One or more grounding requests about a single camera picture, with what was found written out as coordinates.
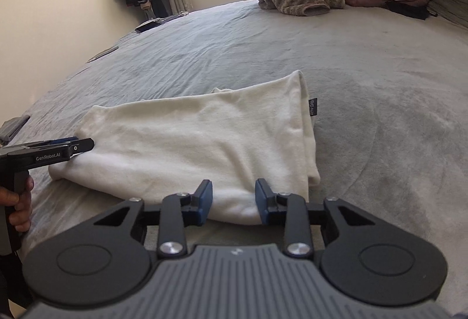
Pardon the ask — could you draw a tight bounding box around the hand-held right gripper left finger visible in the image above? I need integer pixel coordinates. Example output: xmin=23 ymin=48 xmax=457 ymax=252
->
xmin=94 ymin=179 xmax=213 ymax=258

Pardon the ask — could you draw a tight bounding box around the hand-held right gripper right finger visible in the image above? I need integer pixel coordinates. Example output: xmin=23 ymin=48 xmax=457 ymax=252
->
xmin=255 ymin=178 xmax=381 ymax=258

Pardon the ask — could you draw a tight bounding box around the white printed sweatshirt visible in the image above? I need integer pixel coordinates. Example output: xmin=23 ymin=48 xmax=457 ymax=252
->
xmin=49 ymin=70 xmax=321 ymax=225

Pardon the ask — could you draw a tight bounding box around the person's left hand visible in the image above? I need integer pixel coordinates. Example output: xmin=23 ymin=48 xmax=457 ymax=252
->
xmin=0 ymin=175 xmax=34 ymax=234

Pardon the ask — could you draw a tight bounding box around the grey flat pouch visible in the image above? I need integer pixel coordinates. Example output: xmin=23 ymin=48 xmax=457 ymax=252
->
xmin=0 ymin=115 xmax=30 ymax=142

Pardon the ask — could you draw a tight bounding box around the dark flat remote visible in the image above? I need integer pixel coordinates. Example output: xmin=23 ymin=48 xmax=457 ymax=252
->
xmin=87 ymin=46 xmax=119 ymax=63

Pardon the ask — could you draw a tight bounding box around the black smartphone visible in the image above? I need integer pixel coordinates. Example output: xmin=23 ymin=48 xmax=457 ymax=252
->
xmin=135 ymin=20 xmax=161 ymax=34

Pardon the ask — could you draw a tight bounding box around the grey bed blanket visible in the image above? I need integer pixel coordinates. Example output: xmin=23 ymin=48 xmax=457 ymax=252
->
xmin=0 ymin=0 xmax=468 ymax=319

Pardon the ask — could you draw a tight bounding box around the black cloth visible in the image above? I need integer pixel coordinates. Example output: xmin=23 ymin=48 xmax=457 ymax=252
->
xmin=386 ymin=1 xmax=437 ymax=20

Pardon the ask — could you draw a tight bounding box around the white charging cable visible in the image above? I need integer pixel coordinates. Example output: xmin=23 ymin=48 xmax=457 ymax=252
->
xmin=157 ymin=11 xmax=189 ymax=22

